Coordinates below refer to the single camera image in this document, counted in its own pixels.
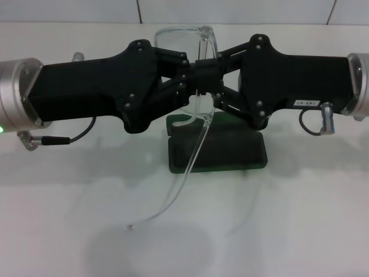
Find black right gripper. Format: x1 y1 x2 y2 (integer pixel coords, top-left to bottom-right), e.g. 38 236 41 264
195 33 359 130

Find left gripper cable with plug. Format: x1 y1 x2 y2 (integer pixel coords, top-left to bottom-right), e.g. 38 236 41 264
16 116 97 152

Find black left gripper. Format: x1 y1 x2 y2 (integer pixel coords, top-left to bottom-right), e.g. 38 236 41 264
28 39 200 134

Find gripper cable with plug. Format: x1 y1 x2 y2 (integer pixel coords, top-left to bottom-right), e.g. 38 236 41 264
16 116 97 152
298 101 336 136

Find green glasses case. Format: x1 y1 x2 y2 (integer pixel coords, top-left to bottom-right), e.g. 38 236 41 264
165 111 269 175

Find right gripper cable with plug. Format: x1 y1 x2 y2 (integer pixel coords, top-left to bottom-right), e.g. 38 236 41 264
298 101 336 136

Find clear white glasses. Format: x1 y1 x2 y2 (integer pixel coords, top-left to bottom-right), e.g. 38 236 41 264
126 25 219 231

